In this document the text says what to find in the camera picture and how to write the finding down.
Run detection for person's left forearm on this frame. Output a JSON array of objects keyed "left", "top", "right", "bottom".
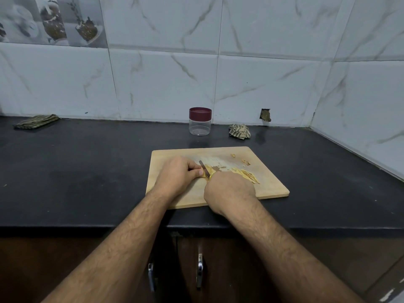
[{"left": 42, "top": 191, "right": 171, "bottom": 303}]

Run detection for person's right forearm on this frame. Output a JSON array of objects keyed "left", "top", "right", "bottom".
[{"left": 230, "top": 200, "right": 366, "bottom": 303}]

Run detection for decorative picture tiles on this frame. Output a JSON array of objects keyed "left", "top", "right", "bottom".
[{"left": 0, "top": 0, "right": 108, "bottom": 49}]

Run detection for metal cabinet handle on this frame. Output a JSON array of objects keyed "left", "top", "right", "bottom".
[
  {"left": 147, "top": 262, "right": 157, "bottom": 293},
  {"left": 196, "top": 252, "right": 205, "bottom": 290}
]

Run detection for crumpled patterned cloth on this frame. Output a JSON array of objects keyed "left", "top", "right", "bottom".
[{"left": 229, "top": 123, "right": 251, "bottom": 140}]

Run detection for clear jar maroon lid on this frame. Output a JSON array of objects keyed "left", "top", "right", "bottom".
[{"left": 189, "top": 107, "right": 213, "bottom": 136}]

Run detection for small ginger peel scraps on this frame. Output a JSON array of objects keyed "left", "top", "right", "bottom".
[{"left": 230, "top": 152, "right": 252, "bottom": 167}]

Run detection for wooden cutting board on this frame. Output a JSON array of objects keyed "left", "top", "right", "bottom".
[{"left": 145, "top": 146, "right": 290, "bottom": 210}]

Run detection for pile of ginger strips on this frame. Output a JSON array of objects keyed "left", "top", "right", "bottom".
[{"left": 212, "top": 166, "right": 261, "bottom": 185}]

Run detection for person's left hand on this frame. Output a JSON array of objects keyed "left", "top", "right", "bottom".
[{"left": 151, "top": 156, "right": 207, "bottom": 203}]

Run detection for yellow handled knife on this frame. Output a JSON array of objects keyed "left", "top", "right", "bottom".
[{"left": 199, "top": 160, "right": 212, "bottom": 179}]

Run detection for person's right hand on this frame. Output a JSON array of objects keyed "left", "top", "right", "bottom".
[{"left": 203, "top": 171, "right": 258, "bottom": 217}]

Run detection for folded green cloth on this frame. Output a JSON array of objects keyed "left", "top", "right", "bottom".
[{"left": 14, "top": 114, "right": 61, "bottom": 130}]

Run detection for brown wooden cabinet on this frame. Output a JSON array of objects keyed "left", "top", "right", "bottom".
[{"left": 0, "top": 229, "right": 404, "bottom": 303}]

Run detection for black countertop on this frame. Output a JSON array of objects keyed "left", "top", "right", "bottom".
[{"left": 0, "top": 115, "right": 404, "bottom": 232}]

